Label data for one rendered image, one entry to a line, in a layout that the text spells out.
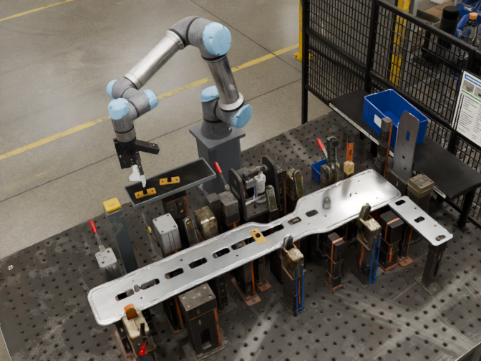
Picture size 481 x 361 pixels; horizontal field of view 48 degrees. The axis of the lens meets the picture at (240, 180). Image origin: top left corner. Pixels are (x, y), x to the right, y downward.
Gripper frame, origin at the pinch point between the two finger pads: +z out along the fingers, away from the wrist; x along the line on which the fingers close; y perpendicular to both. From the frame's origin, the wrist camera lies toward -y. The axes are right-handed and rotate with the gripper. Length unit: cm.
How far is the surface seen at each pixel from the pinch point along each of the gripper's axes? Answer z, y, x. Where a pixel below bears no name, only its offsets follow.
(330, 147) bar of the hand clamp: 8, -81, 6
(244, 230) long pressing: 25.8, -34.3, 21.4
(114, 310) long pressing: 25, 24, 41
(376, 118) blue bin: 16, -116, -13
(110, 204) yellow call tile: 9.6, 15.2, 0.6
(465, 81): -14, -139, 15
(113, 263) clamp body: 19.8, 20.2, 22.7
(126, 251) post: 35.5, 14.7, 3.4
